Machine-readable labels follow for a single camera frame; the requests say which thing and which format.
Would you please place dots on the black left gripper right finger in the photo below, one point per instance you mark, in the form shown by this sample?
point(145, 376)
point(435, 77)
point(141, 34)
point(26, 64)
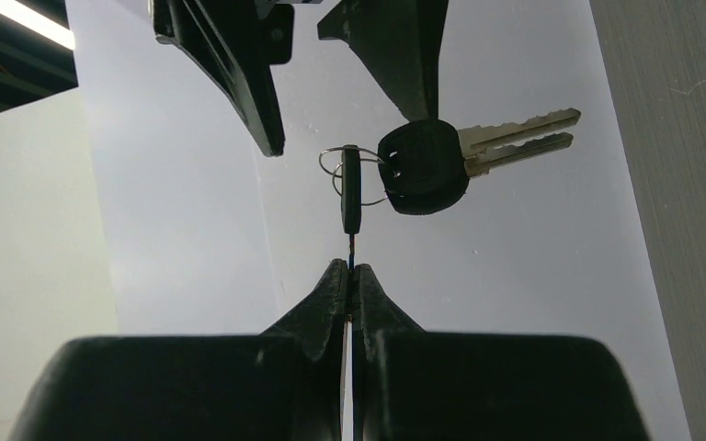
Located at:
point(413, 384)

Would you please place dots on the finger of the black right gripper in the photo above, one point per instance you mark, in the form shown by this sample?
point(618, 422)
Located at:
point(399, 44)
point(235, 43)

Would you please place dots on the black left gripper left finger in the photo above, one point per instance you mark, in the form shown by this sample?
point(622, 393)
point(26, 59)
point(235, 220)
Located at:
point(282, 384)

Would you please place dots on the black-headed key bunch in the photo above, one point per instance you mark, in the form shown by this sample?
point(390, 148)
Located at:
point(426, 166)

